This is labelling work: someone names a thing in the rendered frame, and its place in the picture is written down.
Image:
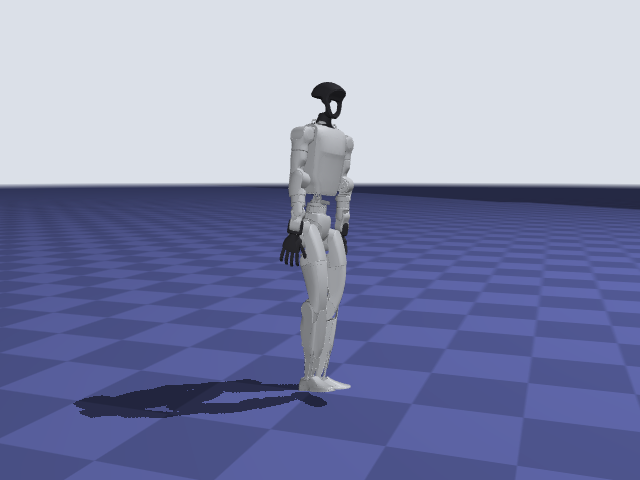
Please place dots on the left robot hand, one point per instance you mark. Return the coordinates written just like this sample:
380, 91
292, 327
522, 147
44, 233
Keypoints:
343, 234

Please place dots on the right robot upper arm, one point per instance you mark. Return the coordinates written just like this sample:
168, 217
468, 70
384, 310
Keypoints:
301, 137

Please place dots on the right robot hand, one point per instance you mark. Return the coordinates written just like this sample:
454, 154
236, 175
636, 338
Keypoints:
293, 244

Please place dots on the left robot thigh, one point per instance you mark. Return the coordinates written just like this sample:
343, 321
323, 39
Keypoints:
336, 264

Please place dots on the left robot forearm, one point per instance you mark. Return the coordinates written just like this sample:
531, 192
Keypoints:
342, 210

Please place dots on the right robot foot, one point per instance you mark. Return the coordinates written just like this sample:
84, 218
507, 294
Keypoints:
315, 385

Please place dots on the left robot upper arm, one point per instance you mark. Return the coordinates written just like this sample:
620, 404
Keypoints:
346, 184

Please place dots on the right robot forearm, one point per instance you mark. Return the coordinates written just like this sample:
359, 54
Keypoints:
297, 195

